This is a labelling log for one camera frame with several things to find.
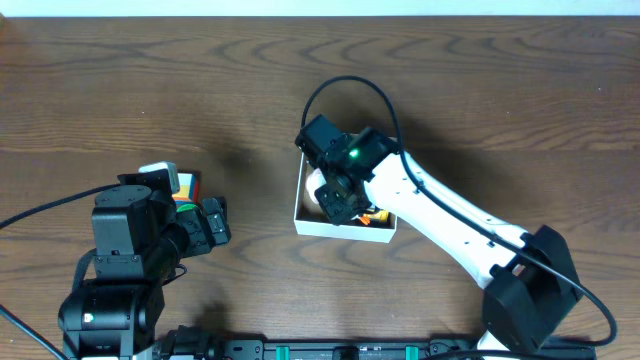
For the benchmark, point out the yellow grey toy truck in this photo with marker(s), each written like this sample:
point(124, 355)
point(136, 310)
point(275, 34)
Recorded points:
point(378, 218)

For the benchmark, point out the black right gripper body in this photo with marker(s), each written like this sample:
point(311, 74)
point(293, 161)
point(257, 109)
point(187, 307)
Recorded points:
point(339, 204)

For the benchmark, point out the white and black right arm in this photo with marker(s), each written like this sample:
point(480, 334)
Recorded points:
point(525, 277)

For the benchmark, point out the white cardboard box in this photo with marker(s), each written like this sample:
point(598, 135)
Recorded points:
point(345, 231)

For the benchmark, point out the green round spinner toy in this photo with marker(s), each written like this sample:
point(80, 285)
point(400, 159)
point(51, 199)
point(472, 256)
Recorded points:
point(187, 207)

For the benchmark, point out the black mounting rail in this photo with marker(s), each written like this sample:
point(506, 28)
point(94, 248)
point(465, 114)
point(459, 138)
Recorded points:
point(195, 343)

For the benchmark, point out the multicoloured puzzle cube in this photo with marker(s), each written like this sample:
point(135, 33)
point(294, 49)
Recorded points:
point(188, 188)

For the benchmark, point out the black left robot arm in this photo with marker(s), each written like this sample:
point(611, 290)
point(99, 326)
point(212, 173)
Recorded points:
point(141, 238)

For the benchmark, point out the pink duck figurine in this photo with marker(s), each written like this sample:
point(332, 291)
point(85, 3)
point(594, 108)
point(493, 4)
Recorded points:
point(314, 181)

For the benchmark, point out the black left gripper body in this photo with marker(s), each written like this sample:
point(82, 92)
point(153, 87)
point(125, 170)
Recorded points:
point(201, 226)

